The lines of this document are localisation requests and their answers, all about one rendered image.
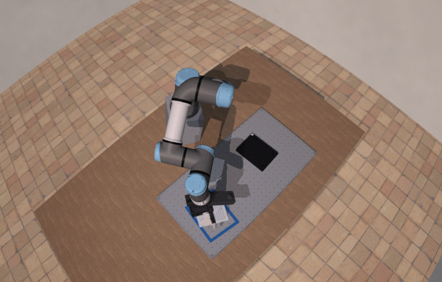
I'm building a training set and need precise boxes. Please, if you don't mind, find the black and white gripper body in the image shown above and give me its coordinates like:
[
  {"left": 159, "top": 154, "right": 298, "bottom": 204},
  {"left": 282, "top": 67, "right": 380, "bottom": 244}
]
[{"left": 185, "top": 191, "right": 214, "bottom": 217}]

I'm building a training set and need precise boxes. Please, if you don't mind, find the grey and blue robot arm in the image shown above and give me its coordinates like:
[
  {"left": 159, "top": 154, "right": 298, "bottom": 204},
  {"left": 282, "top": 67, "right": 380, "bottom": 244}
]
[{"left": 154, "top": 67, "right": 236, "bottom": 206}]

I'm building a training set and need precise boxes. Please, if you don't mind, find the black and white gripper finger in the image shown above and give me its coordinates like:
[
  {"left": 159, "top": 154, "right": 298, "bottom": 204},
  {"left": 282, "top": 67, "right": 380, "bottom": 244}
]
[{"left": 200, "top": 211, "right": 216, "bottom": 230}]

